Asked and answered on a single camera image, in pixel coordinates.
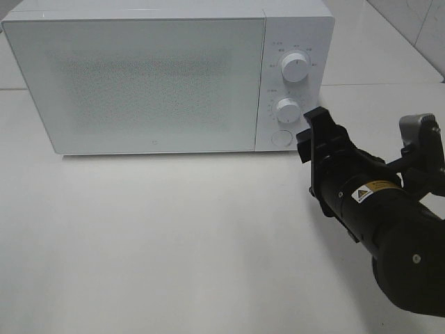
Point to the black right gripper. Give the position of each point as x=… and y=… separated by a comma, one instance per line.
x=333, y=156

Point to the round white door button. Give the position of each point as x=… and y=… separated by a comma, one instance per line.
x=282, y=138

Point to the white timer knob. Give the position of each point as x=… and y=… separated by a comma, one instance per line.
x=287, y=111

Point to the white microwave door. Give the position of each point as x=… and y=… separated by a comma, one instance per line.
x=143, y=86

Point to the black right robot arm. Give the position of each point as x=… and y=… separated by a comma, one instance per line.
x=380, y=204

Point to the upper white power knob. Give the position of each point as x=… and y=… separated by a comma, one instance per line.
x=295, y=66

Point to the white microwave oven body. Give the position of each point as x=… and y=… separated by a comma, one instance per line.
x=288, y=26

